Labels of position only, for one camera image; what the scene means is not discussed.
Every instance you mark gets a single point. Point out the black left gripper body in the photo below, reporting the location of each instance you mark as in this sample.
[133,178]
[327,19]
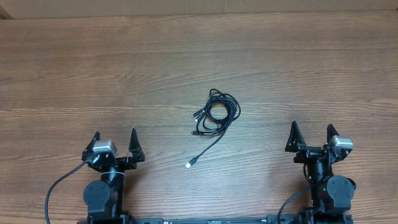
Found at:
[124,164]

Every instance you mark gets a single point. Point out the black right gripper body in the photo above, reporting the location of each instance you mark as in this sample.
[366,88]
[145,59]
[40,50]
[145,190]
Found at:
[308,153]

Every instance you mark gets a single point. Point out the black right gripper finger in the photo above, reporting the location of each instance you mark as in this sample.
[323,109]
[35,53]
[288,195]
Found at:
[295,141]
[331,132]

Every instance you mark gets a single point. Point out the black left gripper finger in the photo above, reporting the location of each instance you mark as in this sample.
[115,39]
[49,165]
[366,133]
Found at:
[90,146]
[135,148]

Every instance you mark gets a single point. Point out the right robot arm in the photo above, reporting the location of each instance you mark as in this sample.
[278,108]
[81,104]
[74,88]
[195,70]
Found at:
[331,194]

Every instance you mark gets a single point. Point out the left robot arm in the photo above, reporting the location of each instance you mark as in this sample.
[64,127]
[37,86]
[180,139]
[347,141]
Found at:
[105,197]

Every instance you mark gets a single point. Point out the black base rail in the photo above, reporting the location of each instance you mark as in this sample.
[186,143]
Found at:
[270,219]

